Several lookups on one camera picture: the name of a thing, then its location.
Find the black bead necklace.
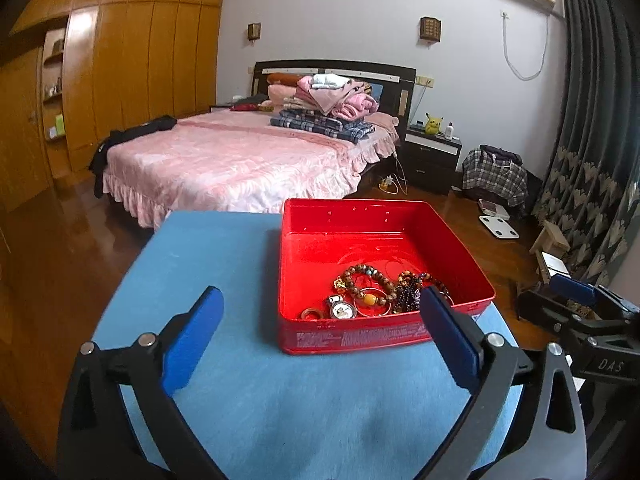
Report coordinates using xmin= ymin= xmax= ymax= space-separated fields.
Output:
xmin=392 ymin=278 xmax=426 ymax=314

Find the red metal tin box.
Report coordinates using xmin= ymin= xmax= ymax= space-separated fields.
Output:
xmin=278 ymin=198 xmax=495 ymax=356

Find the pink covered bed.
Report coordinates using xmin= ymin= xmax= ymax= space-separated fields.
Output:
xmin=102 ymin=110 xmax=399 ymax=229

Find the dark floral curtain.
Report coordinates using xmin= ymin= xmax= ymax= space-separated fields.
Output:
xmin=534 ymin=0 xmax=639 ymax=286

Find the right wall lamp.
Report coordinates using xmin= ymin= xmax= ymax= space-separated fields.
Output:
xmin=419 ymin=16 xmax=442 ymax=44

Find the white bathroom scale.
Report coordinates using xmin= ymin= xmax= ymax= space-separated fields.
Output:
xmin=478 ymin=216 xmax=520 ymax=240

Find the dark wooden headboard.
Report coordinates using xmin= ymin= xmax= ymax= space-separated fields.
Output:
xmin=250 ymin=58 xmax=416 ymax=139

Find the black jacket on bed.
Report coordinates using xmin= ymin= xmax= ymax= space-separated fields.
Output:
xmin=88 ymin=114 xmax=179 ymax=200

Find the pile of folded clothes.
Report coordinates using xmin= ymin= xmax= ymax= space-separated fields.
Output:
xmin=265 ymin=74 xmax=380 ymax=144

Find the amber pendant bead necklace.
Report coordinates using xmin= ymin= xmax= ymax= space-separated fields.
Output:
xmin=397 ymin=270 xmax=456 ymax=307

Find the white bottle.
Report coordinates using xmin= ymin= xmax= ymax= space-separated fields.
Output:
xmin=445 ymin=122 xmax=454 ymax=140

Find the blue table cloth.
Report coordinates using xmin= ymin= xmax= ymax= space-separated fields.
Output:
xmin=92 ymin=209 xmax=532 ymax=480

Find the silver bangle bracelet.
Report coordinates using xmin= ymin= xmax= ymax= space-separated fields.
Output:
xmin=354 ymin=286 xmax=392 ymax=318

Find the wooden wardrobe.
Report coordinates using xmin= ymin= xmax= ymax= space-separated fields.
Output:
xmin=1 ymin=0 xmax=222 ymax=186

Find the silver metal wristwatch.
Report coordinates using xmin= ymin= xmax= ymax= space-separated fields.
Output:
xmin=326 ymin=295 xmax=358 ymax=320

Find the white power cable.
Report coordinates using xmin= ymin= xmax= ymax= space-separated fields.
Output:
xmin=500 ymin=8 xmax=551 ymax=83

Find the plaid bag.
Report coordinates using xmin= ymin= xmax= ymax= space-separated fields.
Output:
xmin=462 ymin=148 xmax=528 ymax=207

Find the brown wooden bead bracelet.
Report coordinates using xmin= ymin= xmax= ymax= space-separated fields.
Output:
xmin=339 ymin=263 xmax=399 ymax=309

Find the yellow pikachu toy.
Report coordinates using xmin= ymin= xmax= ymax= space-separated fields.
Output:
xmin=424 ymin=113 xmax=444 ymax=136

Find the wall lamp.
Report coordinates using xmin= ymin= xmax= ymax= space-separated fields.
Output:
xmin=419 ymin=16 xmax=442 ymax=44
xmin=246 ymin=23 xmax=262 ymax=42

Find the left wall lamp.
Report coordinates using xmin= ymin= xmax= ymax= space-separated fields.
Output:
xmin=246 ymin=23 xmax=262 ymax=42

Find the small wooden stool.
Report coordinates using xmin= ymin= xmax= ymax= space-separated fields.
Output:
xmin=529 ymin=220 xmax=570 ymax=259

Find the dark bedside table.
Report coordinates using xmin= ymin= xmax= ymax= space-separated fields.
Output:
xmin=400 ymin=128 xmax=462 ymax=195

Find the wooden door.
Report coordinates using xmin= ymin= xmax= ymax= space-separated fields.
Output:
xmin=1 ymin=47 xmax=51 ymax=211

